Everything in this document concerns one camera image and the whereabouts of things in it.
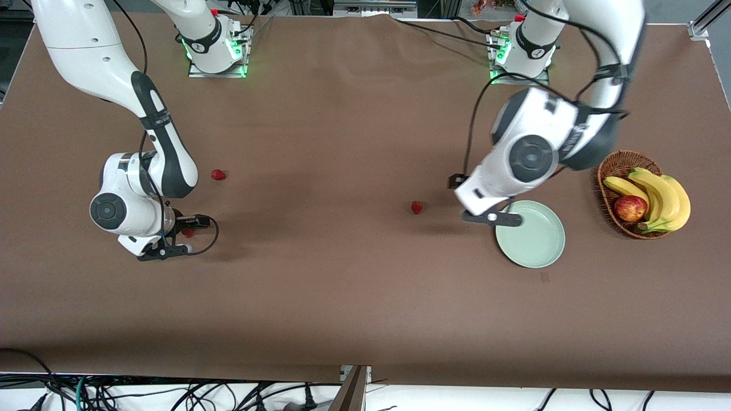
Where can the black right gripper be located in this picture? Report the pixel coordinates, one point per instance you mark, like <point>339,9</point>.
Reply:
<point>181,218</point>

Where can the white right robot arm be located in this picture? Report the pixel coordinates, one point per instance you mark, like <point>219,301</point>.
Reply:
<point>74,40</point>

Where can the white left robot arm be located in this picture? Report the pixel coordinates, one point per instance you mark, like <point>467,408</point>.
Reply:
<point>605,23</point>

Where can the pale green round plate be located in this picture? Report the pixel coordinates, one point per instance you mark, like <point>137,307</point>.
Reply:
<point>534,242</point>

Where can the large table cover sheet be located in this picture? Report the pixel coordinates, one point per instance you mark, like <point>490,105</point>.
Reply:
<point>365,171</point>

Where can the red orange background object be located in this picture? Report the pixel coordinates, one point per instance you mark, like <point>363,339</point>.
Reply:
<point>482,7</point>

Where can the brown wicker basket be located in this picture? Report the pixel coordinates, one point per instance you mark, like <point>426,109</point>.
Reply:
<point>615,166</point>

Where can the small yellow banana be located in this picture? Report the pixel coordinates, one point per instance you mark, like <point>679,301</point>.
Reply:
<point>622,186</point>

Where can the red apple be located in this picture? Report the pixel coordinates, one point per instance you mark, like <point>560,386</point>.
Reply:
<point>630,208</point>

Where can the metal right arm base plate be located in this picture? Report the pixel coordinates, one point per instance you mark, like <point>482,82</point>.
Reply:
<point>197,71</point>

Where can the grey table support post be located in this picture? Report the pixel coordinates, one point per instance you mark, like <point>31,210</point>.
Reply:
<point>351,394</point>

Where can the dark background frame structure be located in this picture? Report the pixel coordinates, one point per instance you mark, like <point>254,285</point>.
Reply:
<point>371,7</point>

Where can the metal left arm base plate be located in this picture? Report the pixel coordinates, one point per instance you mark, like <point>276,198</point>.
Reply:
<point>497,77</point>

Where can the aluminium frame rail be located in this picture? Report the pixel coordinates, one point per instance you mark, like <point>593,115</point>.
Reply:
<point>705,23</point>

